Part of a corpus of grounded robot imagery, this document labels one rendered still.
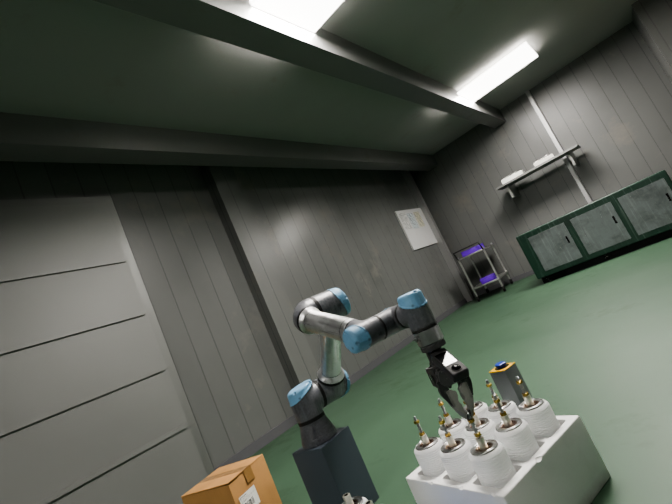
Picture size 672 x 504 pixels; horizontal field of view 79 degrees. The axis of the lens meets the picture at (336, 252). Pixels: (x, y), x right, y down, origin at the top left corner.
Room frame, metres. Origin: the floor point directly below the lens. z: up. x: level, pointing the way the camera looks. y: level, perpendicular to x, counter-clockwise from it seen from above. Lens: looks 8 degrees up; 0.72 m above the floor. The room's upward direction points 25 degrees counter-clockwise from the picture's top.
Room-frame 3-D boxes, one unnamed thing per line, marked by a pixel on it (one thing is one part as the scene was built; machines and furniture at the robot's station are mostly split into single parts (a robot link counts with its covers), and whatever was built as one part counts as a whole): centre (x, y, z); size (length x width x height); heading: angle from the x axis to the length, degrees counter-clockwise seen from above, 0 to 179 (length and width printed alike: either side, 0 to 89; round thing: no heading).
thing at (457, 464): (1.25, -0.07, 0.16); 0.10 x 0.10 x 0.18
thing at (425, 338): (1.16, -0.13, 0.57); 0.08 x 0.08 x 0.05
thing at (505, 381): (1.54, -0.37, 0.16); 0.07 x 0.07 x 0.31; 34
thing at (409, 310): (1.17, -0.13, 0.65); 0.09 x 0.08 x 0.11; 32
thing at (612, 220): (5.53, -3.37, 0.35); 1.70 x 1.55 x 0.69; 53
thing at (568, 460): (1.31, -0.17, 0.09); 0.39 x 0.39 x 0.18; 34
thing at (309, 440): (1.74, 0.38, 0.35); 0.15 x 0.15 x 0.10
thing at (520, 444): (1.22, -0.24, 0.16); 0.10 x 0.10 x 0.18
